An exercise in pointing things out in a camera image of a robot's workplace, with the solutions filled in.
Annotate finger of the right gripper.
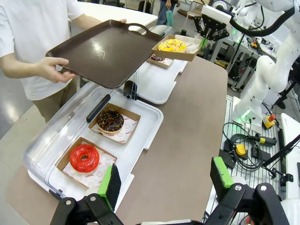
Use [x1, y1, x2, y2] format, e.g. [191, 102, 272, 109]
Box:
[193, 16, 210, 49]
[207, 30, 230, 42]

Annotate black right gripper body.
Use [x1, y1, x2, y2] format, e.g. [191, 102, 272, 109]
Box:
[201, 13, 227, 32]

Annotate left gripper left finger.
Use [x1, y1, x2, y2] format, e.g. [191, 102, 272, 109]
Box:
[50, 163, 122, 225]

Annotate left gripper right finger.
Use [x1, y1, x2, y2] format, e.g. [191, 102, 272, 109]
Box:
[205, 156, 289, 225]

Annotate cardboard tray of yellow donut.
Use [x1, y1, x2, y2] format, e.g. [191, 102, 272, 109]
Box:
[151, 35, 203, 62]

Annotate yellow sprinkled donut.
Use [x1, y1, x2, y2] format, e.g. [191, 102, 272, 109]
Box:
[157, 39, 188, 53]

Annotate red glazed donut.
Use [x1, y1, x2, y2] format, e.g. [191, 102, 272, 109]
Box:
[69, 144, 100, 173]

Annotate cardboard tray of red donut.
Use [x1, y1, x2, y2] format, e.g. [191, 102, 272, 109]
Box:
[55, 137, 118, 189]

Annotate brown serving tray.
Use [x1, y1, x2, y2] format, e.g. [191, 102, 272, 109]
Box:
[45, 20, 165, 90]

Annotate person's right forearm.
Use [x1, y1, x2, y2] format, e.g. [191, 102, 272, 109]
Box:
[0, 52, 45, 79]

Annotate cardboard tray of pink-sprinkled donut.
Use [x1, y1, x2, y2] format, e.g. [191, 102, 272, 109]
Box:
[146, 53, 175, 70]

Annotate chocolate donut pink white sprinkles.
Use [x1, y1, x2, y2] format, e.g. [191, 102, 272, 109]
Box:
[150, 53, 166, 62]

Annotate person with teal bag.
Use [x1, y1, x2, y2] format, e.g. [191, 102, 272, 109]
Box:
[156, 0, 181, 27]

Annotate chocolate donut orange sprinkles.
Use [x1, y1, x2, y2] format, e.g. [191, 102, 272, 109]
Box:
[97, 109, 124, 134]

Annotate cardboard tray of chocolate donut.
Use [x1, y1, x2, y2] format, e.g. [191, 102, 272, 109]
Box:
[88, 103, 141, 146]

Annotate person in white shirt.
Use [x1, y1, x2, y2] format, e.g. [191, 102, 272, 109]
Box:
[0, 0, 85, 124]

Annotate person's right hand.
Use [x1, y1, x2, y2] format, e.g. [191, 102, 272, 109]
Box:
[35, 56, 77, 84]

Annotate black power box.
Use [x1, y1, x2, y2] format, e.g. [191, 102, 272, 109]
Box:
[251, 147, 272, 161]
[218, 149, 236, 170]

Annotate clear display lid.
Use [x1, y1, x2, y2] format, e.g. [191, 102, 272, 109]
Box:
[123, 24, 174, 101]
[22, 81, 118, 201]

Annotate black stand pole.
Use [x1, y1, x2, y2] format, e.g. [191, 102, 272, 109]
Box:
[262, 137, 300, 168]

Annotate white display tray base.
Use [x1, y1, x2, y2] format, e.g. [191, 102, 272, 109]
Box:
[27, 103, 164, 202]
[131, 24, 188, 105]

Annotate yellow emergency stop box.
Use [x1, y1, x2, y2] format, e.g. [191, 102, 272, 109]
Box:
[262, 114, 277, 129]

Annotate white rectangular table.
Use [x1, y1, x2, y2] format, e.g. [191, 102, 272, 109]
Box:
[77, 1, 158, 27]

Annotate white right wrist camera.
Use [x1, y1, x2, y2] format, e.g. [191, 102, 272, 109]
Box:
[201, 4, 233, 25]

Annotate yellow pendant switch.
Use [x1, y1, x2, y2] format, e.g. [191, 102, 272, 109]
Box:
[235, 143, 247, 156]

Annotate black cable sleeve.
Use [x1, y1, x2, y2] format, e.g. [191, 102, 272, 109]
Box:
[229, 6, 296, 38]

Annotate coiled black cables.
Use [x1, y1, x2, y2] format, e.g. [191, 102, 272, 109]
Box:
[222, 121, 267, 173]

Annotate black yellow enabling handle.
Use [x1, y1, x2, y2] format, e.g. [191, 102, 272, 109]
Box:
[255, 135, 278, 146]

